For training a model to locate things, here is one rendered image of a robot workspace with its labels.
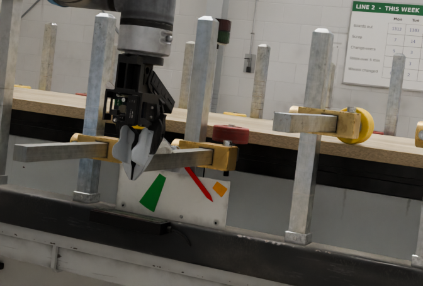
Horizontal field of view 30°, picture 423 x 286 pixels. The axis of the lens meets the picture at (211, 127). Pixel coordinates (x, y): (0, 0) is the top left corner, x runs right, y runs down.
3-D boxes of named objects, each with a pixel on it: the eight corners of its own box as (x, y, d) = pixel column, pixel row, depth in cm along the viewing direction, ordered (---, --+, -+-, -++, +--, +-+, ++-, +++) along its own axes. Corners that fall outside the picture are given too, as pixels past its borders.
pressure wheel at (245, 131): (235, 179, 170) (242, 126, 169) (202, 174, 173) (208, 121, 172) (248, 177, 177) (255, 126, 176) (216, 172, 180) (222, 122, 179)
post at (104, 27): (85, 228, 176) (109, 12, 173) (72, 225, 177) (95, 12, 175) (94, 227, 179) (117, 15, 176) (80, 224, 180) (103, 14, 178)
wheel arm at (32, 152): (26, 167, 146) (28, 144, 146) (11, 164, 148) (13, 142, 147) (139, 158, 186) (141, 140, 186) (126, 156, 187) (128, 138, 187)
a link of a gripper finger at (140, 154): (118, 181, 131) (124, 126, 131) (135, 179, 137) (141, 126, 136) (135, 184, 130) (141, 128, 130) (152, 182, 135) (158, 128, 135)
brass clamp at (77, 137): (118, 164, 171) (121, 140, 171) (66, 155, 176) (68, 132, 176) (132, 162, 176) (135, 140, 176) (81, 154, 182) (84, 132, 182)
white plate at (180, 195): (223, 230, 161) (229, 182, 161) (114, 209, 172) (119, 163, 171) (225, 230, 162) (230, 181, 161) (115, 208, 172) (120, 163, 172)
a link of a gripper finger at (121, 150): (102, 178, 132) (109, 123, 132) (120, 177, 138) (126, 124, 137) (118, 181, 131) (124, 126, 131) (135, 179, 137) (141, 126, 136)
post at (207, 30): (187, 244, 166) (213, 16, 163) (172, 241, 167) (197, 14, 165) (194, 242, 169) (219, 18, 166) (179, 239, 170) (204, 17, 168)
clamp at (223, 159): (226, 171, 161) (229, 147, 161) (167, 162, 167) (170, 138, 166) (236, 170, 166) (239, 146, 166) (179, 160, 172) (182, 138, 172)
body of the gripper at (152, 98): (99, 123, 131) (108, 50, 130) (125, 124, 139) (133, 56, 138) (140, 129, 128) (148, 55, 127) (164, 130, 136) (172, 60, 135)
